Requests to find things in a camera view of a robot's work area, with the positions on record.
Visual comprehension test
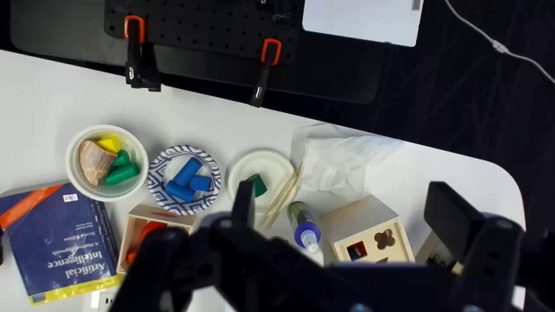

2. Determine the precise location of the red toy piece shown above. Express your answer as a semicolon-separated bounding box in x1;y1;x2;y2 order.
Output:
122;220;169;267

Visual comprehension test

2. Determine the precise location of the blue patterned paper plate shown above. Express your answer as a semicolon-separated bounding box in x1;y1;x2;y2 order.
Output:
145;144;223;216

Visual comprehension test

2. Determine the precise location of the white cable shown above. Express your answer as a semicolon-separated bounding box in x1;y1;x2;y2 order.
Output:
440;0;555;85

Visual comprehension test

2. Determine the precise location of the clear plastic bag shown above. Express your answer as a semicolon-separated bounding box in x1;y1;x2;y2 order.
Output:
289;121;405;204

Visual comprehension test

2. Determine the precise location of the tan wooden chunk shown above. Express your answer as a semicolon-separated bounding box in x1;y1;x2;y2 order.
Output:
76;138;119;187

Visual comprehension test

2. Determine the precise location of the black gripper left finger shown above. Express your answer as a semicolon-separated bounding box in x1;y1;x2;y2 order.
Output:
109;178;325;312

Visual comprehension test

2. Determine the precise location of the white paper plate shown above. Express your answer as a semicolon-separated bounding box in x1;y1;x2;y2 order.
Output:
225;147;298;215

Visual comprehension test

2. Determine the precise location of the white rectangular panel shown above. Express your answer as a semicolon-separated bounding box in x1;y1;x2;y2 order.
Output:
299;0;426;48

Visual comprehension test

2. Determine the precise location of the green toy block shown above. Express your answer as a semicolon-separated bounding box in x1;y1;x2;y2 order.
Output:
102;161;141;187
109;149;133;170

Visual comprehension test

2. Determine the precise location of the blue toy block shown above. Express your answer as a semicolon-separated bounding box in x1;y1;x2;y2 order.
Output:
187;173;214;194
171;156;204;187
162;180;197;204

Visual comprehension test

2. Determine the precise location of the yellow toy block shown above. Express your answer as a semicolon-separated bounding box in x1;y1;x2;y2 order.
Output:
95;135;126;154

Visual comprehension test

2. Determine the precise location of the wooden shape sorter box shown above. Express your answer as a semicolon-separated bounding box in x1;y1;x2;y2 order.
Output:
317;194;415;267

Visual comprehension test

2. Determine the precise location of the sanitizer bottle blue label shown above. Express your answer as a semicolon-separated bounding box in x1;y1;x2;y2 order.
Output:
285;199;325;267

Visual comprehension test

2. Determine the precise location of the black pegboard base plate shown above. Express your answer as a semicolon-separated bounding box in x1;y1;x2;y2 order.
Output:
6;0;386;107

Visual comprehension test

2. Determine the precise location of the dark green house block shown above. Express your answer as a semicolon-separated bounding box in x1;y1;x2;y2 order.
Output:
240;173;268;199

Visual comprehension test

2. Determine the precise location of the white bowl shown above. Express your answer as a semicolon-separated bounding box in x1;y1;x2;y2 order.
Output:
63;123;150;204

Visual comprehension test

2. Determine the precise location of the white power strip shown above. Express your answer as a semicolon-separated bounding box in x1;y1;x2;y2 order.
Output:
79;284;122;312

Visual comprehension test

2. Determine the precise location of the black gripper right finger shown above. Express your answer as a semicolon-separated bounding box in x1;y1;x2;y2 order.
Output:
422;180;525;312

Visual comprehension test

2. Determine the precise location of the open wooden box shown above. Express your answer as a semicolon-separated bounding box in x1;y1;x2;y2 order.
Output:
114;203;200;275

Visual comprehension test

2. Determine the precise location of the blue textbook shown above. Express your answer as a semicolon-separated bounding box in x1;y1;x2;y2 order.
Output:
0;182;126;307

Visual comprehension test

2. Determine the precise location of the black orange clamp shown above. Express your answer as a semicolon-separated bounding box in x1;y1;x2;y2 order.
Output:
247;36;284;109
121;14;162;93

